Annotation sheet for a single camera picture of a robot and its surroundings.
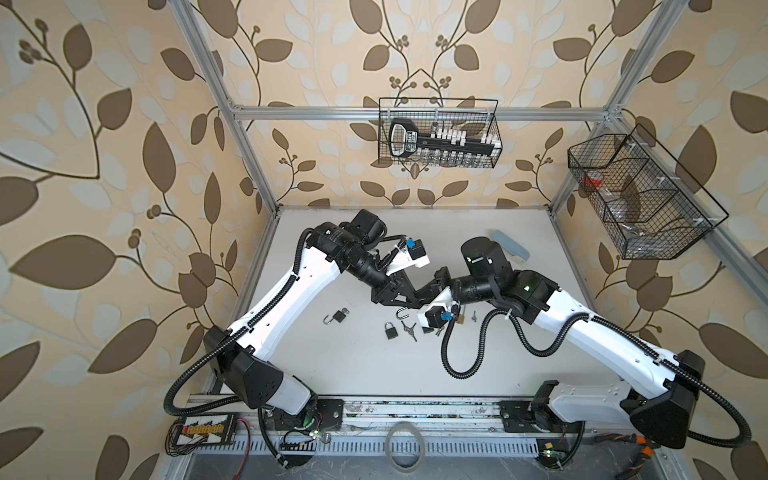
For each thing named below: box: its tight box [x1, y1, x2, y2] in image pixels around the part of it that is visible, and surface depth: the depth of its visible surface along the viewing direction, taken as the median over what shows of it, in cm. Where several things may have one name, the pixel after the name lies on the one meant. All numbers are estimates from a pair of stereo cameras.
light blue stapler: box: [492, 230, 530, 263], surface depth 106 cm
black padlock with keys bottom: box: [384, 321, 417, 342], surface depth 90 cm
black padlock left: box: [323, 307, 350, 324], surface depth 93 cm
